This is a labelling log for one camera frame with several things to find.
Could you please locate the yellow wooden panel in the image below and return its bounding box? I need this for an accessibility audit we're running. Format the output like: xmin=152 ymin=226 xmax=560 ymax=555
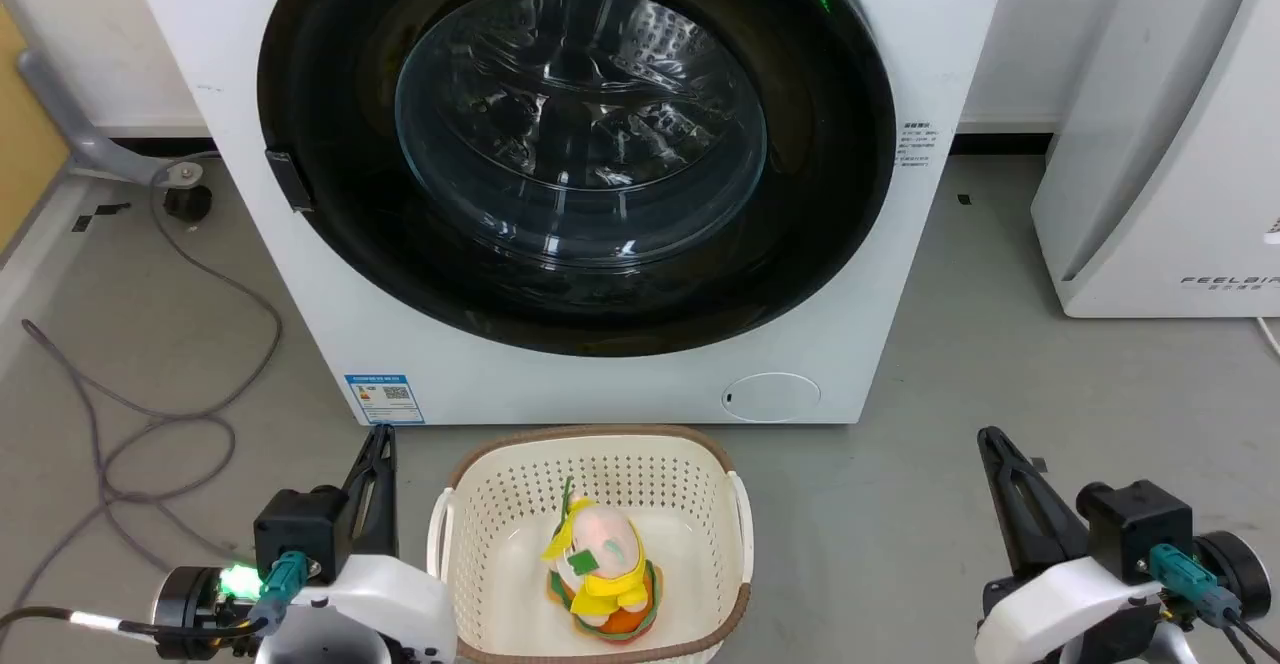
xmin=0 ymin=6 xmax=71 ymax=253

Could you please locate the round white filter cover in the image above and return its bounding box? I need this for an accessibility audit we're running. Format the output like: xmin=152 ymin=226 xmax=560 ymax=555
xmin=721 ymin=372 xmax=822 ymax=423

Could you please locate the black caster wheel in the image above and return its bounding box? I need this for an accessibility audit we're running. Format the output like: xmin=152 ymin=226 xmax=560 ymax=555
xmin=163 ymin=184 xmax=214 ymax=224

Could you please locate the white front-load washing machine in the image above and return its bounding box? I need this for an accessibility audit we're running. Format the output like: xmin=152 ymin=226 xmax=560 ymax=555
xmin=120 ymin=0 xmax=1016 ymax=427

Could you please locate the grey metal stand leg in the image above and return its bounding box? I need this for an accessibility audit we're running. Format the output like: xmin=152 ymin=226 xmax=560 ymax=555
xmin=16 ymin=49 xmax=207 ymax=188

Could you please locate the blue energy label sticker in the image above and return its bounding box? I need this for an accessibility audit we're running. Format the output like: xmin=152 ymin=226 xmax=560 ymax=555
xmin=344 ymin=374 xmax=425 ymax=426

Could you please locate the right black cable teal plug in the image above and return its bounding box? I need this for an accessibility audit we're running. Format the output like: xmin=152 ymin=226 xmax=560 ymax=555
xmin=1148 ymin=543 xmax=1280 ymax=664

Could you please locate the cream perforated laundry basket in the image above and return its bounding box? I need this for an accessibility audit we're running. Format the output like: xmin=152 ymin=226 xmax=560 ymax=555
xmin=427 ymin=424 xmax=754 ymax=664

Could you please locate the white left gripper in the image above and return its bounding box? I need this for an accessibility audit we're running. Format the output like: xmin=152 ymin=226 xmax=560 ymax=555
xmin=254 ymin=424 xmax=458 ymax=664

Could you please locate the grey floor cable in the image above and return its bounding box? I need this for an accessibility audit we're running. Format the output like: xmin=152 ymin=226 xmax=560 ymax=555
xmin=0 ymin=159 xmax=283 ymax=617

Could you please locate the round black glass washer door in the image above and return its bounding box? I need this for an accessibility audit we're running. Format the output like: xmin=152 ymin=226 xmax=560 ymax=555
xmin=257 ymin=0 xmax=897 ymax=357

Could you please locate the white air purifier appliance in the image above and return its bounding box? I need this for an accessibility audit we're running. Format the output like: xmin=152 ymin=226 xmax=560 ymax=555
xmin=1031 ymin=0 xmax=1280 ymax=319

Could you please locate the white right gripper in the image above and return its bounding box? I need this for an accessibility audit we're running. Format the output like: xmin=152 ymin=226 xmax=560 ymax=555
xmin=974 ymin=427 xmax=1171 ymax=664

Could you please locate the left black cable teal plug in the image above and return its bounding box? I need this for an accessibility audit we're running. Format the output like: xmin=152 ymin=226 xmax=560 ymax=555
xmin=0 ymin=550 xmax=308 ymax=645

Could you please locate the plush doll with yellow scarf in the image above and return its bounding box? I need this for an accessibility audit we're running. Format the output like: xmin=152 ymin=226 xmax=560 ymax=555
xmin=541 ymin=478 xmax=664 ymax=642

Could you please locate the black door latch handle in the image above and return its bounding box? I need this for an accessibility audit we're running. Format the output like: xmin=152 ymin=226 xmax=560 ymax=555
xmin=264 ymin=149 xmax=317 ymax=214

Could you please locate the black cable teal plug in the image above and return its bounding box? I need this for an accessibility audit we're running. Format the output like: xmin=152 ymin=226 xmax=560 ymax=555
xmin=1148 ymin=543 xmax=1280 ymax=664
xmin=0 ymin=550 xmax=308 ymax=645

